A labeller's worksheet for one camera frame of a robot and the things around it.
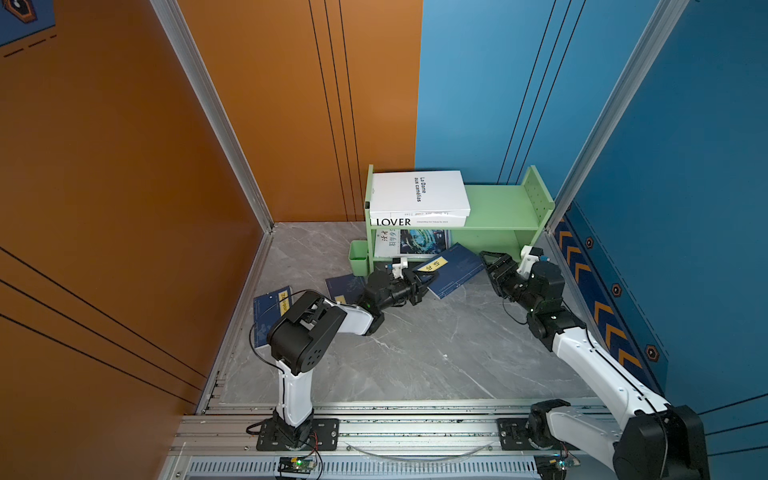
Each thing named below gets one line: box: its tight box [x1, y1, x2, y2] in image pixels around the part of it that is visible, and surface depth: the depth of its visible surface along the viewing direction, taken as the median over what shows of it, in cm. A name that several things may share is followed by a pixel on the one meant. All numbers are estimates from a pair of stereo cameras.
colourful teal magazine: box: [374, 228, 451, 258], surface depth 99 cm
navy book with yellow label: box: [413, 242, 486, 299], surface depth 86 cm
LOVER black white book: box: [370, 212, 469, 227], surface depth 82 cm
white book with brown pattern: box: [370, 170, 471, 213], surface depth 84 cm
